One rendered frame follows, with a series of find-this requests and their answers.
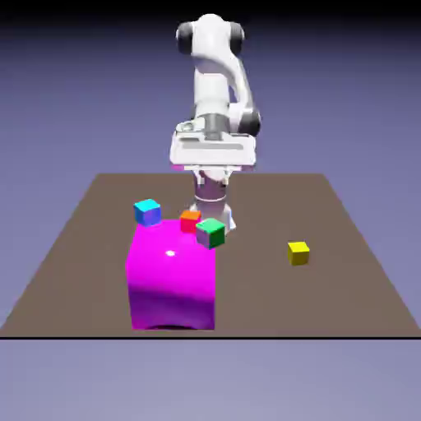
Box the small yellow cube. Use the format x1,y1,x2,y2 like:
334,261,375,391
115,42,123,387
287,240,311,266

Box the small blue cube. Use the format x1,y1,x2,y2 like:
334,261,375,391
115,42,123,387
132,197,163,229

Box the small red cube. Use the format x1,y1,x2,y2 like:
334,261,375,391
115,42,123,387
179,209,202,234

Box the small green cube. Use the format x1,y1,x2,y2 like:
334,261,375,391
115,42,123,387
195,217,227,250

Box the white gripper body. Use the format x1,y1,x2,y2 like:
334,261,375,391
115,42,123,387
169,130,257,173

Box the large magenta box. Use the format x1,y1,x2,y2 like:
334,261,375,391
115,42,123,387
125,218,217,331

